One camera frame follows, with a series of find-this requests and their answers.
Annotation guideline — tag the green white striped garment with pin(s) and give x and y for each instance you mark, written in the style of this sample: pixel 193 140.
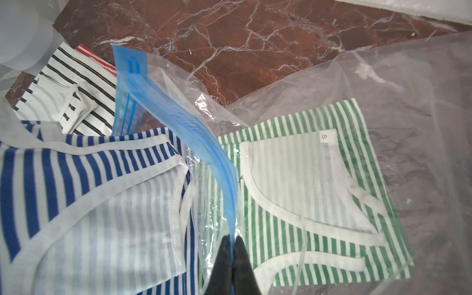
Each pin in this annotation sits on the green white striped garment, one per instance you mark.
pixel 313 207

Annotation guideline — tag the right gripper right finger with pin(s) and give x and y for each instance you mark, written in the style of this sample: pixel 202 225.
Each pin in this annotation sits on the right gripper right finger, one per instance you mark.
pixel 243 278

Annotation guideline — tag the blue white striped top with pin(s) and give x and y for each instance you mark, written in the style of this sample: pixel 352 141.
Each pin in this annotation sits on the blue white striped top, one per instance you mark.
pixel 95 215

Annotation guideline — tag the potted plant white pot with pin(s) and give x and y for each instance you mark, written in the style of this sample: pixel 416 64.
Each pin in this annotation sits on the potted plant white pot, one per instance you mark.
pixel 28 38

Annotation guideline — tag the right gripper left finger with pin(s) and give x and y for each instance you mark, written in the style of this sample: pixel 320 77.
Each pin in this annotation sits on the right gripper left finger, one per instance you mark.
pixel 220 282

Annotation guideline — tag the red white striped top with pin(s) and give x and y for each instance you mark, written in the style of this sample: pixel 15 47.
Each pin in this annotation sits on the red white striped top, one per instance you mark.
pixel 90 54

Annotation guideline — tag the clear vacuum bag blue zip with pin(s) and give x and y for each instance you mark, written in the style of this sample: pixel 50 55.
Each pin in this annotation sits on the clear vacuum bag blue zip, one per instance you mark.
pixel 416 99

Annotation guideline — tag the black white striped top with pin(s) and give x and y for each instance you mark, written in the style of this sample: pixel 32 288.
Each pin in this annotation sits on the black white striped top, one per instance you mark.
pixel 74 91

